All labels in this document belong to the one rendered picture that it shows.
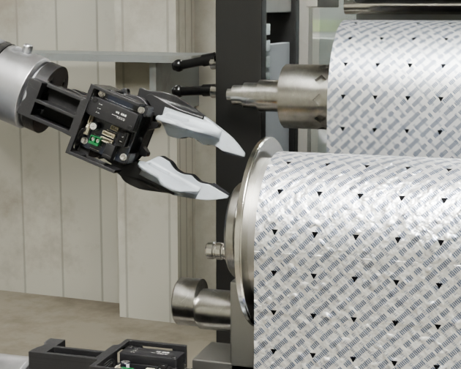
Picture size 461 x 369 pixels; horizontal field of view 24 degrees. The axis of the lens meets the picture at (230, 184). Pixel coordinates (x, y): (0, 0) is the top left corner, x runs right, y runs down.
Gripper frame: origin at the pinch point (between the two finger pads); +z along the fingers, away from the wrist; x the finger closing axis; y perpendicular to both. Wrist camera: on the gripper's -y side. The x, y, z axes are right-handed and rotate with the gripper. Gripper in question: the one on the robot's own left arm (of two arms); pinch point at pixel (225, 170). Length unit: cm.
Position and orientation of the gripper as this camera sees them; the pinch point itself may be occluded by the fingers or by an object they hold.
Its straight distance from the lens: 105.3
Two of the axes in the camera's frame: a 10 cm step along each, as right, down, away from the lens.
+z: 9.1, 3.8, -1.6
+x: 3.7, -9.2, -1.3
